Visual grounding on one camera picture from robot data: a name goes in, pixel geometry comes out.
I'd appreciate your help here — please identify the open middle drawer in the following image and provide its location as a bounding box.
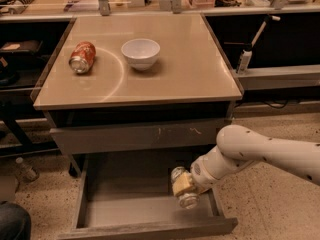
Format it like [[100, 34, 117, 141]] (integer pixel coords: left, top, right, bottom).
[[58, 151, 238, 240]]

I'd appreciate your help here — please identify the orange soda can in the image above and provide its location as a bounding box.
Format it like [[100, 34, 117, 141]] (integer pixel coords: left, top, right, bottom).
[[69, 41, 96, 74]]

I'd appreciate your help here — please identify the grey drawer cabinet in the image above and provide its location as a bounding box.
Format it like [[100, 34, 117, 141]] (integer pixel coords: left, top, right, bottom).
[[29, 13, 245, 178]]

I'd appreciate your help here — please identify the white bowl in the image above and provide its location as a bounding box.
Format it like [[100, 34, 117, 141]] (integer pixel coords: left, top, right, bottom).
[[121, 38, 160, 71]]

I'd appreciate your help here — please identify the person's jeans leg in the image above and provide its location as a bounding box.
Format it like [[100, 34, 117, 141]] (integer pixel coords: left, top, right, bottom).
[[0, 202, 31, 240]]

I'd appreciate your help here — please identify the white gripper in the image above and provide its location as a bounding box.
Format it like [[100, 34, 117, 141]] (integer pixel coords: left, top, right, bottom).
[[172, 155, 227, 197]]

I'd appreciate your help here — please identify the plastic water bottle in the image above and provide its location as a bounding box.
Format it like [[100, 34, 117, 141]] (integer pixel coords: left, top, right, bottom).
[[15, 157, 39, 182]]

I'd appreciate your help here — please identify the closed top drawer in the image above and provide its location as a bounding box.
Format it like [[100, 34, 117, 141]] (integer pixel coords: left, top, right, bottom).
[[50, 118, 231, 154]]

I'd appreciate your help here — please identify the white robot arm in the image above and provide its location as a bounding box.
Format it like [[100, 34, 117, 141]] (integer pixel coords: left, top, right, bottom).
[[171, 125, 320, 199]]

